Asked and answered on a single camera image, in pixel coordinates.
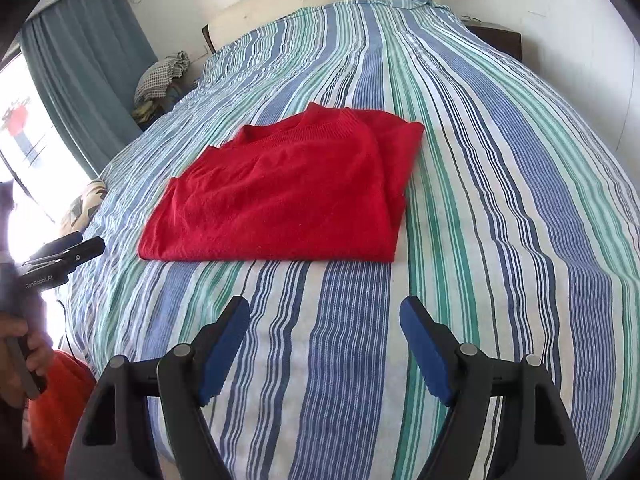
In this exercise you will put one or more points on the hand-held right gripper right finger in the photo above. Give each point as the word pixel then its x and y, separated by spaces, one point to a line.
pixel 425 350

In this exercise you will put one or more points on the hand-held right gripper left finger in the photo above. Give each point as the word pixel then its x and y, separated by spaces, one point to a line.
pixel 225 350

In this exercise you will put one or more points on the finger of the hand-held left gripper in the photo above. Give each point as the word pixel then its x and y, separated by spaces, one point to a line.
pixel 75 256
pixel 60 242

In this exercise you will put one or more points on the red sweater with white figure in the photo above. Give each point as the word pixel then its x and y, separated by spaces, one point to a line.
pixel 280 195

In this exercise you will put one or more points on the person's left hand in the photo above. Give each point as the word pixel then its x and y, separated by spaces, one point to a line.
pixel 37 355

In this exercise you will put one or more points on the printed pillow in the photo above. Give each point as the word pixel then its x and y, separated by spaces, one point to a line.
pixel 82 207

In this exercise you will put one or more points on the window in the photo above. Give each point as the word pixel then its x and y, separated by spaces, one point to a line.
pixel 30 135

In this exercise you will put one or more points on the orange shaggy rug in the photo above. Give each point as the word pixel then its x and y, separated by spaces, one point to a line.
pixel 60 410

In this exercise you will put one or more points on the striped blue green blanket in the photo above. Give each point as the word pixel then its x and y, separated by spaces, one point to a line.
pixel 500 210

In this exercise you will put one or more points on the blue-grey curtain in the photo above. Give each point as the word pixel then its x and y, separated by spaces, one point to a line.
pixel 90 70

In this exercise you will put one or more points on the checkered cloth bundle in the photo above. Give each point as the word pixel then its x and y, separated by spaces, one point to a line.
pixel 160 77

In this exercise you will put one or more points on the dark wooden nightstand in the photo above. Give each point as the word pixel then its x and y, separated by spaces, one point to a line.
pixel 497 40

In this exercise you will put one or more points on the cream padded headboard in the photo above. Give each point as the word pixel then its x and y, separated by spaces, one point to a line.
pixel 325 0

